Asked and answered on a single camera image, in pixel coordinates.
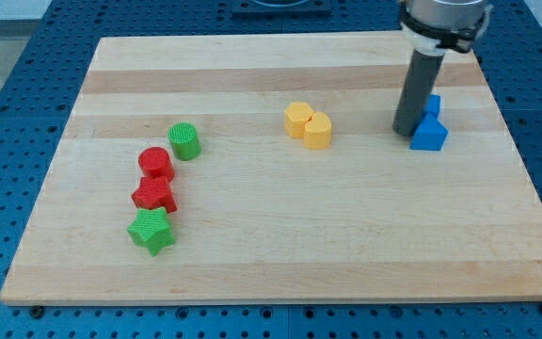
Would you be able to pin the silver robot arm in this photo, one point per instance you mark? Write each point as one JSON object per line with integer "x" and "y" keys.
{"x": 435, "y": 26}

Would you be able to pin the wooden board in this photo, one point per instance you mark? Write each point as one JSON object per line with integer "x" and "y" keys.
{"x": 262, "y": 219}

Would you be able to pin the yellow heart block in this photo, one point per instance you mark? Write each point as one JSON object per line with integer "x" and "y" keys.
{"x": 317, "y": 131}

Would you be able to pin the yellow hexagon block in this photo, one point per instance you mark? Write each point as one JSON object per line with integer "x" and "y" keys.
{"x": 296, "y": 115}

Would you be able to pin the green cylinder block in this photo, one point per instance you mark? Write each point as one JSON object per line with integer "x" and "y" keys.
{"x": 184, "y": 141}

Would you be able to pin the red cylinder block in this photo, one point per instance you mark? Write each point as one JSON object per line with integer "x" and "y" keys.
{"x": 155, "y": 162}

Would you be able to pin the red star block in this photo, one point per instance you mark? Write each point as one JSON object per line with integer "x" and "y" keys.
{"x": 153, "y": 193}

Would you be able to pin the green star block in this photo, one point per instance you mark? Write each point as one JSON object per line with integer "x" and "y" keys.
{"x": 152, "y": 230}

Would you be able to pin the blue pentagon block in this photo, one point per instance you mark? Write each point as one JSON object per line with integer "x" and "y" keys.
{"x": 430, "y": 135}

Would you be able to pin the blue cube block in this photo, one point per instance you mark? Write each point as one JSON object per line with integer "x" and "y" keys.
{"x": 433, "y": 106}

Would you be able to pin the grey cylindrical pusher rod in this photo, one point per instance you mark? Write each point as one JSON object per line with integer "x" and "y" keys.
{"x": 420, "y": 79}

